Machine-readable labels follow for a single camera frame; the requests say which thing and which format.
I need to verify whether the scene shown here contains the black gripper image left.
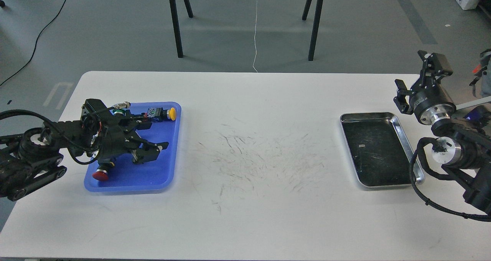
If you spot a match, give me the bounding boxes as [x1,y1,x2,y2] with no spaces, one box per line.
[96,114,170,164]

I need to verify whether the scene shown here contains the black cable on floor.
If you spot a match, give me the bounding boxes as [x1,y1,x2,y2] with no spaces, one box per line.
[0,0,112,87]

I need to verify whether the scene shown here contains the black table legs right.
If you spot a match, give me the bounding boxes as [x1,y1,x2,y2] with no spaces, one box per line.
[302,0,324,61]

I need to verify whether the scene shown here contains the yellow push button switch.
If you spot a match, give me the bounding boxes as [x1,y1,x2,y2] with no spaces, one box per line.
[142,107,177,122]

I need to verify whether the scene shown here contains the black table legs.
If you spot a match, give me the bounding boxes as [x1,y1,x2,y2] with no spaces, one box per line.
[302,0,324,61]
[169,0,194,58]

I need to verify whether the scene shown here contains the red push button switch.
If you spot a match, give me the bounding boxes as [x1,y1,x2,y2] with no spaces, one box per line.
[92,159,115,181]

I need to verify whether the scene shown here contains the blue plastic tray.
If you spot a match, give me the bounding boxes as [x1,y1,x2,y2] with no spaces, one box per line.
[84,102,182,194]

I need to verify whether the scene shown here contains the black table legs left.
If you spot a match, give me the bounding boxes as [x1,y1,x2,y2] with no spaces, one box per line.
[169,0,194,58]

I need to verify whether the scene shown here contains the silver metal tray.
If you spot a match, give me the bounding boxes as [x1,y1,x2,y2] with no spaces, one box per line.
[340,112,414,190]

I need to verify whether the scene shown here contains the green push button switch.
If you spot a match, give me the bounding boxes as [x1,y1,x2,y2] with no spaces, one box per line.
[110,102,130,117]

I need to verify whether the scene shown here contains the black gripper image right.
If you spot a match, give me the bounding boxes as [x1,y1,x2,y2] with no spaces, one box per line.
[393,50,456,125]

